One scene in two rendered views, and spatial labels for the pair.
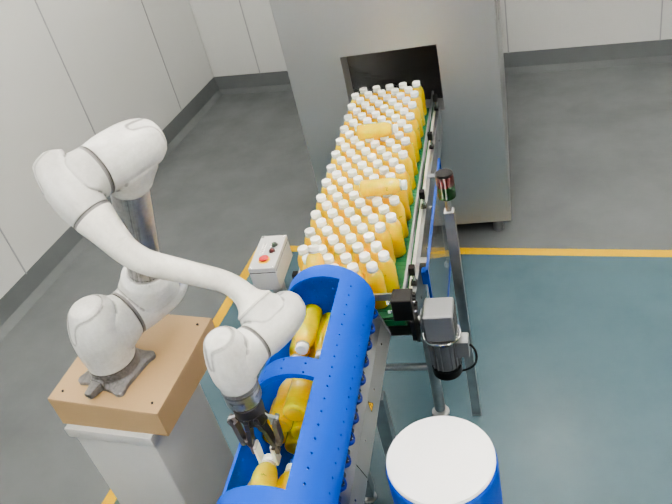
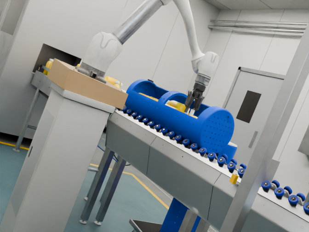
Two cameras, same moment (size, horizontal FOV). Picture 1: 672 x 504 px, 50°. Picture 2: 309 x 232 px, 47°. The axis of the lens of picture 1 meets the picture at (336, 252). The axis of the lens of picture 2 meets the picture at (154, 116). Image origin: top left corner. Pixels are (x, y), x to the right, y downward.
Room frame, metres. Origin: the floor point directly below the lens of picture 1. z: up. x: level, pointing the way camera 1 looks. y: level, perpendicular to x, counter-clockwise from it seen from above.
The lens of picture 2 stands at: (0.16, 2.32, 1.17)
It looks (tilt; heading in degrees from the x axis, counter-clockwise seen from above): 4 degrees down; 303
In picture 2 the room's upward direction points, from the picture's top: 22 degrees clockwise
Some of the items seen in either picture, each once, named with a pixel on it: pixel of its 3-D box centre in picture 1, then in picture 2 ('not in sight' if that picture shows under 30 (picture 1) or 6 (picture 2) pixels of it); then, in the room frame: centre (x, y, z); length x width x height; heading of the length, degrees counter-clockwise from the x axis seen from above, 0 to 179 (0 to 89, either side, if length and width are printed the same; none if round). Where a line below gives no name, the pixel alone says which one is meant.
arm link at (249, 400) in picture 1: (242, 391); (202, 80); (1.23, 0.30, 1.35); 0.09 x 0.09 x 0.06
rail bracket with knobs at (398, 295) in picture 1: (402, 306); not in sight; (1.86, -0.17, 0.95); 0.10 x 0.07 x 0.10; 72
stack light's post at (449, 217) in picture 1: (464, 322); (123, 149); (2.13, -0.43, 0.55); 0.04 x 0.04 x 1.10; 72
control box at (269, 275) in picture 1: (271, 262); not in sight; (2.16, 0.24, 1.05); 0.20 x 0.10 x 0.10; 162
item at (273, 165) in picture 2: not in sight; (266, 172); (0.61, 0.45, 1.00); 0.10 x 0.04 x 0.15; 72
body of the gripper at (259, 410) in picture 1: (250, 412); (197, 90); (1.23, 0.30, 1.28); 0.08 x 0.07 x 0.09; 72
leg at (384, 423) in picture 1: (391, 450); (111, 188); (1.79, -0.01, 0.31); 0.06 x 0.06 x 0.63; 72
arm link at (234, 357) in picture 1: (232, 355); (208, 64); (1.24, 0.29, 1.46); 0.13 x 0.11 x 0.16; 132
